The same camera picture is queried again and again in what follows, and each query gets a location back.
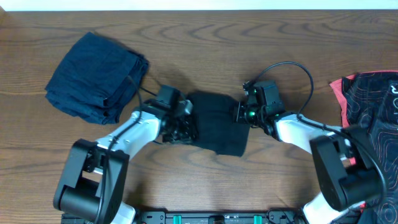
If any black polo shirt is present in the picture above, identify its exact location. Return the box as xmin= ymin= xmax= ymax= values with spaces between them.
xmin=187 ymin=91 xmax=250 ymax=157

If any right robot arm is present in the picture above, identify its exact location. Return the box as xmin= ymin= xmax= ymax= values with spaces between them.
xmin=234 ymin=80 xmax=387 ymax=223

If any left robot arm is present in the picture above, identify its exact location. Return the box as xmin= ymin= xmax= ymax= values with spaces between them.
xmin=53 ymin=85 xmax=196 ymax=223

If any folded navy blue garment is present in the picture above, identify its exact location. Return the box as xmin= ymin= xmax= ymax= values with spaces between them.
xmin=45 ymin=32 xmax=149 ymax=125

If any red and black patterned garment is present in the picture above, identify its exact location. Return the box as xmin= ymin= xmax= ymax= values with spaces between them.
xmin=330 ymin=70 xmax=397 ymax=223

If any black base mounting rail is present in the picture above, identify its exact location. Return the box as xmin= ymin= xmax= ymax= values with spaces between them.
xmin=60 ymin=208 xmax=307 ymax=224

